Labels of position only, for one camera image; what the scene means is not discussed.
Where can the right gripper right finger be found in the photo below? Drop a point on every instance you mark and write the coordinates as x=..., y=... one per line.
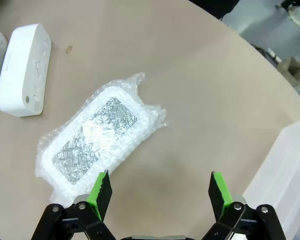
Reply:
x=218, y=197

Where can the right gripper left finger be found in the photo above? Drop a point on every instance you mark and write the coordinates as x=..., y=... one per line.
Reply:
x=101, y=200

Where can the white unwrapped digital clock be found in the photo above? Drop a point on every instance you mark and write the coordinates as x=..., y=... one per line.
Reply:
x=22, y=70

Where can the clear plastic container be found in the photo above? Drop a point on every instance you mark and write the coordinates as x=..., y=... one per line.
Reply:
x=285, y=180

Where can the small cardboard box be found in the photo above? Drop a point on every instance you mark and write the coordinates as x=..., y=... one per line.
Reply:
x=291, y=71

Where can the person in black hoodie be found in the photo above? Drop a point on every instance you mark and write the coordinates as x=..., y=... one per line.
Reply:
x=215, y=6

